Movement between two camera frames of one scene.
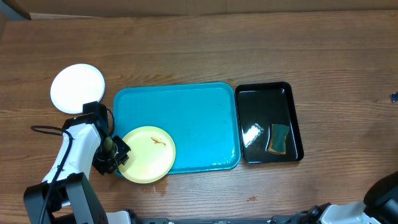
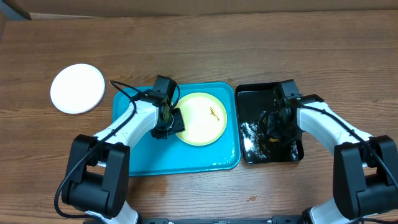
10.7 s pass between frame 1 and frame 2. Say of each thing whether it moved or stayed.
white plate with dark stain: stayed
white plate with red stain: stayed
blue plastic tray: stayed
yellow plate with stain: moved
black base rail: stayed
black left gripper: moved
